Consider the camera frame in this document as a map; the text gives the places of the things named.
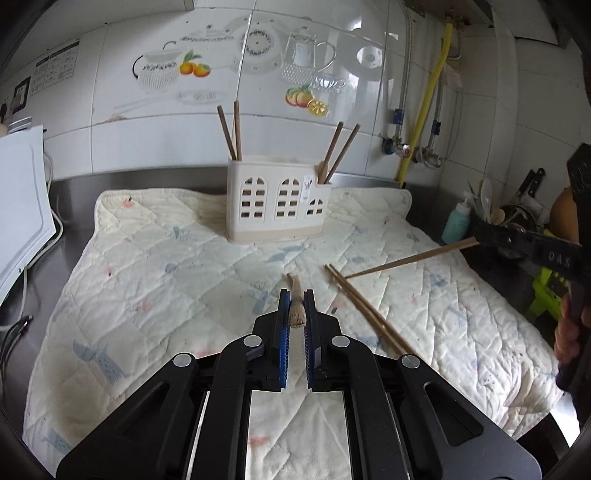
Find brown wooden chopstick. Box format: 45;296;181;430
324;124;361;184
318;122;344;184
287;273;307;328
233;100;242;161
346;237;479;279
323;264;408;357
216;105;238;161
327;263;417;356

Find black kitchen cleaver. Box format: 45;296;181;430
517;167;546;199

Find person's right hand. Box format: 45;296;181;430
554;294;581;365

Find dark utensil pot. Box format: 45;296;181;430
479;202;551;259

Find wooden spoon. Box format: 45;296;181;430
490;208;505;226

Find white plastic spatula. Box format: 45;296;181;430
479;178;493;223

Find teal soap pump bottle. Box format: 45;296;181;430
441;192;472;245

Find cream house-shaped utensil holder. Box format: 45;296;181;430
226;155;332;243

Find chrome angle valve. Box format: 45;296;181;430
415;146;445;169

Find quilted white patterned mat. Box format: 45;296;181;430
23;188;561;471

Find red-capped water valve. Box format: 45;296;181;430
382;136;412;158

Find white microwave oven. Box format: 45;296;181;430
0;126;56;298

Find white instruction sticker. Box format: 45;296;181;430
30;40;80;95

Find braided steel hose right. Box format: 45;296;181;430
427;68;447;153

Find braided steel hose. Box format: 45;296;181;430
427;68;447;153
392;0;415;139

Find braided steel hose left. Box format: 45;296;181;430
392;0;415;139

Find yellow gas hose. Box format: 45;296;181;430
396;21;455;188

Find white microwave power cable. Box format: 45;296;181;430
0;151;64;333

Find black cable bundle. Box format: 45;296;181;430
0;314;34;370

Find black wall socket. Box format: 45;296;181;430
11;76;31;114

